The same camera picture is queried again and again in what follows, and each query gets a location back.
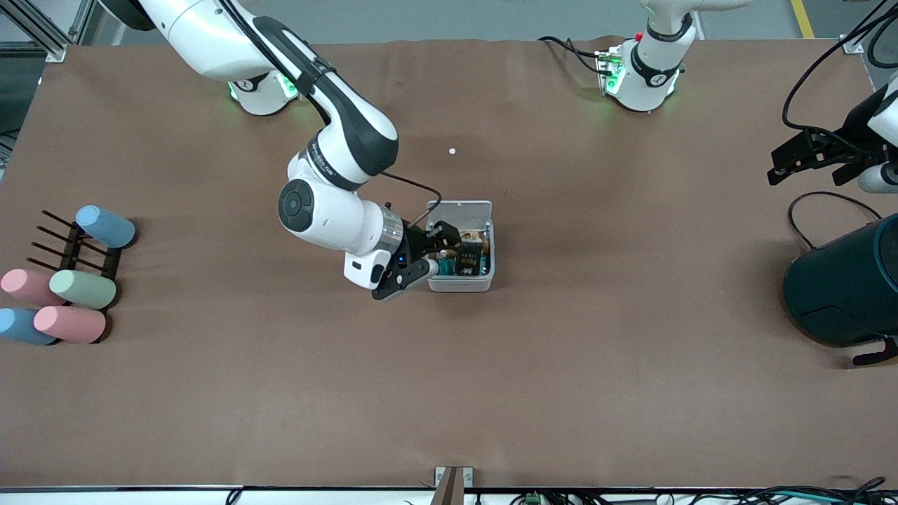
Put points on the black pronged cup rack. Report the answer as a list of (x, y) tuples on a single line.
[(70, 249)]

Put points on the green cylinder cup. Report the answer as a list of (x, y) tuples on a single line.
[(83, 289)]

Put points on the metal edge bracket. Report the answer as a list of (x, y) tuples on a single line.
[(454, 480)]

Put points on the blue cylinder cup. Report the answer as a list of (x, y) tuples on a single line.
[(17, 326), (105, 226)]

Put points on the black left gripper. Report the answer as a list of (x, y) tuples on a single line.
[(846, 144)]

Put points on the white square lidded trash bin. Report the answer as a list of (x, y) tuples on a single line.
[(459, 210)]

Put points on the dark teal cylindrical device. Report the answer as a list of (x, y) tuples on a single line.
[(842, 287)]

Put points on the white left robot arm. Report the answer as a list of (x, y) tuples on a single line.
[(652, 66)]

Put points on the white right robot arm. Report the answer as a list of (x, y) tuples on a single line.
[(330, 210)]

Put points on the pink cylinder cup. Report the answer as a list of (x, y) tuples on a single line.
[(70, 324), (24, 286)]

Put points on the aluminium frame profile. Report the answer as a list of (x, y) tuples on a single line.
[(38, 28), (859, 38)]

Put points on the black printed packet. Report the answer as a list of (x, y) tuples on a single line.
[(470, 258)]

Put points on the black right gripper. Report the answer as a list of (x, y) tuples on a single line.
[(419, 243)]

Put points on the teal trash item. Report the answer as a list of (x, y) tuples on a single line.
[(449, 268)]

